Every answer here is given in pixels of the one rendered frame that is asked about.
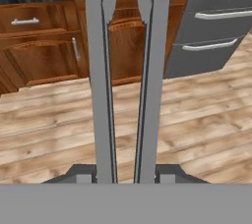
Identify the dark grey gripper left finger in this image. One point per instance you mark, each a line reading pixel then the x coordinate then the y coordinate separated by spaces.
pixel 82 172

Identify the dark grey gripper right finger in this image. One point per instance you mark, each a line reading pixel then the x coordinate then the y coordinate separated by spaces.
pixel 169 172

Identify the brown wooden drawer front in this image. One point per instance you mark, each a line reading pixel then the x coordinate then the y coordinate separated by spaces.
pixel 46 13

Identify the grey steel fridge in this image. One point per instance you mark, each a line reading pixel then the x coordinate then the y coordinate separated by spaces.
pixel 210 61

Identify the brown wooden cupboard door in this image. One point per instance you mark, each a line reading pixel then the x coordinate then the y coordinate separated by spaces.
pixel 42 59
pixel 126 51

